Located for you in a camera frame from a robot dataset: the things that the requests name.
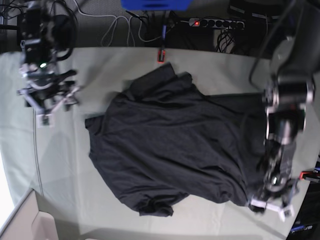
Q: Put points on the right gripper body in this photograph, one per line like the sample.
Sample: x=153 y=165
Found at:
x=45 y=82

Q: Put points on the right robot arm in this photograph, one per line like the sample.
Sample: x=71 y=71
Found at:
x=48 y=36

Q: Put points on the light green table cloth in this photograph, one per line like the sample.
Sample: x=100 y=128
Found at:
x=54 y=161

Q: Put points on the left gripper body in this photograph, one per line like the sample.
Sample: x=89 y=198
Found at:
x=277 y=162

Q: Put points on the red black clamp right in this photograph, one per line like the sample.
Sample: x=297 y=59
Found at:
x=310 y=175

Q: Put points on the black round bag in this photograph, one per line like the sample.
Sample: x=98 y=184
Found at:
x=63 y=31

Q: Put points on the black t-shirt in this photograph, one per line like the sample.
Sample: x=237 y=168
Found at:
x=162 y=140

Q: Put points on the blue plastic box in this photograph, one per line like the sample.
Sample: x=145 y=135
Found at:
x=155 y=5

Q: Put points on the red black clamp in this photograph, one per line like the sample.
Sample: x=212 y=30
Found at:
x=310 y=175
x=161 y=56

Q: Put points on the black power strip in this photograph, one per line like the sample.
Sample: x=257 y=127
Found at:
x=215 y=23

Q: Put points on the red black clamp middle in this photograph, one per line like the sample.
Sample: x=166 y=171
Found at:
x=161 y=56

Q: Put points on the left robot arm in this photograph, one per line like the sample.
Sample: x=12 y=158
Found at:
x=286 y=97

